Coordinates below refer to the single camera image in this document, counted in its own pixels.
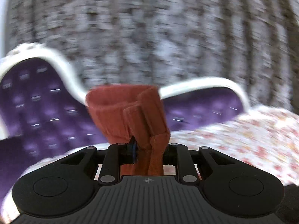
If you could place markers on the brown silver damask curtain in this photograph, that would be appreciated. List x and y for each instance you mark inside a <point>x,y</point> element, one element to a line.
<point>252,42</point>

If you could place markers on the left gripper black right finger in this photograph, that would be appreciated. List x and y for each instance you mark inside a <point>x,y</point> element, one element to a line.
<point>179,156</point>

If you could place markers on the rust red pants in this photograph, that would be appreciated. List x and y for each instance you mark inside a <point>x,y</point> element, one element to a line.
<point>123,111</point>

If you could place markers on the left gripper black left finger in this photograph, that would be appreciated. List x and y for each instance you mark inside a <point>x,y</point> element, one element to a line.
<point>113,158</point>

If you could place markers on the purple tufted chaise sofa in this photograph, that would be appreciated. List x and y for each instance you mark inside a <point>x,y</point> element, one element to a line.
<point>44,117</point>

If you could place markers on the floral quilted bedspread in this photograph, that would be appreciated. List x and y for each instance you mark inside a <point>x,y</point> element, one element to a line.
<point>266,138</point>

